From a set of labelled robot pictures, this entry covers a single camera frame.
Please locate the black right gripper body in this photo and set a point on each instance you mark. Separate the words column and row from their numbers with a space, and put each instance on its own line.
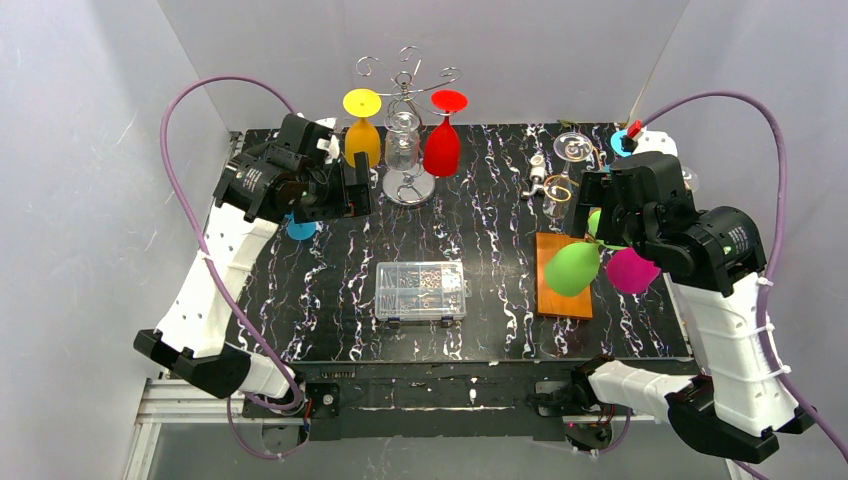
column 602, row 198

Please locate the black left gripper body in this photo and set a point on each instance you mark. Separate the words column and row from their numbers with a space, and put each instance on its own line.
column 357, row 183

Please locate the blue plastic wine glass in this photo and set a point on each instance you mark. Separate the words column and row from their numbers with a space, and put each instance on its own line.
column 622, row 146
column 299, row 231

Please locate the clear glass wine glass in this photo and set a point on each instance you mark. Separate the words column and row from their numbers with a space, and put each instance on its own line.
column 557, row 212
column 690, row 178

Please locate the green plastic wine glass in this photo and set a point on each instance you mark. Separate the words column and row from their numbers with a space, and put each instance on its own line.
column 573, row 267

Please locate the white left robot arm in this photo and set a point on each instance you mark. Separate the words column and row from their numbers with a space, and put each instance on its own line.
column 204, row 337

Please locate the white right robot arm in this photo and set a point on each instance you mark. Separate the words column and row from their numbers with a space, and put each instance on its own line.
column 737, row 407

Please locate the yellow plastic wine glass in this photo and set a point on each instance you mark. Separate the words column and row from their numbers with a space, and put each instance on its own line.
column 362, row 136

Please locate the pink plastic wine glass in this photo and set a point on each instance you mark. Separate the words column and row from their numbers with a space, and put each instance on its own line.
column 630, row 273

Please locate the red plastic wine glass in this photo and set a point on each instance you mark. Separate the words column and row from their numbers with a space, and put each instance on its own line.
column 442, row 150

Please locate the orange wooden rack base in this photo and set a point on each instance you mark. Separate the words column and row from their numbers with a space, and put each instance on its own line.
column 549, row 303

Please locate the clear plastic screw box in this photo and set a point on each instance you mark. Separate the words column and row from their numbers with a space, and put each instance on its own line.
column 420, row 291

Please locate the small silver metal fixture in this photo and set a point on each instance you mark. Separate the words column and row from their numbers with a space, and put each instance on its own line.
column 537, row 176

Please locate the silver wire glass rack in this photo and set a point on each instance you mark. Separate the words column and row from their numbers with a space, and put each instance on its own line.
column 406, row 183

